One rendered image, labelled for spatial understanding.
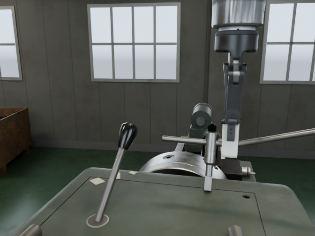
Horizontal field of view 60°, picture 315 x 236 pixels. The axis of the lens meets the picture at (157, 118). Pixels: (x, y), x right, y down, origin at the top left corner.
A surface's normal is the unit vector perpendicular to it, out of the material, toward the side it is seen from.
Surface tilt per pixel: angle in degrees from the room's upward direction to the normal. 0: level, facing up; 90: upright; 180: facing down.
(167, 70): 90
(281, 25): 90
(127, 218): 0
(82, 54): 90
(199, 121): 90
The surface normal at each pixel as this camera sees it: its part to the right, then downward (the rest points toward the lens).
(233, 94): -0.21, 0.40
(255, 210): 0.00, -0.97
